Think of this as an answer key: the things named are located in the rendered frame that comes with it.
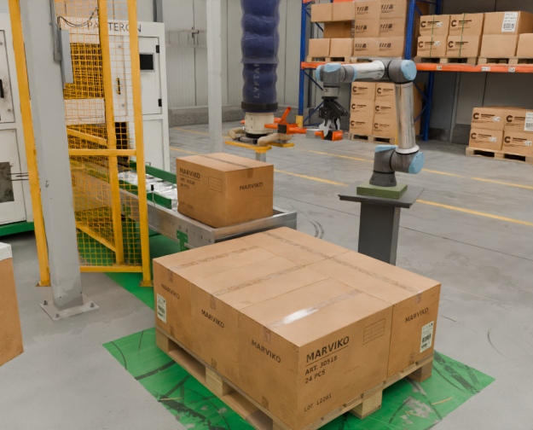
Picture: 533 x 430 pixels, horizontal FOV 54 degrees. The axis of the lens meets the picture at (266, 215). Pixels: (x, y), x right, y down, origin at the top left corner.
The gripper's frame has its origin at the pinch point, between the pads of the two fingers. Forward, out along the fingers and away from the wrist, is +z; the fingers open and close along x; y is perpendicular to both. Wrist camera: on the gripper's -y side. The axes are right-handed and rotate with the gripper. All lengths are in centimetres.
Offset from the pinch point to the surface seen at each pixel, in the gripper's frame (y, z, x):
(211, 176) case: 83, 34, 21
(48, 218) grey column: 136, 59, 109
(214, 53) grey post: 338, -45, -165
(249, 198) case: 67, 49, 3
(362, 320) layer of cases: -63, 70, 46
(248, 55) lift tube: 57, -41, 12
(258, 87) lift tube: 52, -23, 8
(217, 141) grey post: 338, 59, -169
